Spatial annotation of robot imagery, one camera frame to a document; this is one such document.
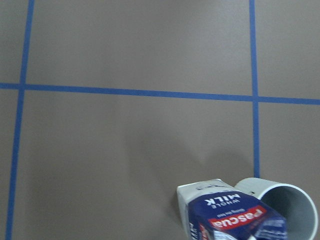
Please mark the white ribbed mug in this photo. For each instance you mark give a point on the white ribbed mug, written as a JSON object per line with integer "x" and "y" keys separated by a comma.
{"x": 293, "y": 203}

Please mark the blue white milk carton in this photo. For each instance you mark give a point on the blue white milk carton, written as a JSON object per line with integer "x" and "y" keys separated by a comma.
{"x": 214, "y": 210}

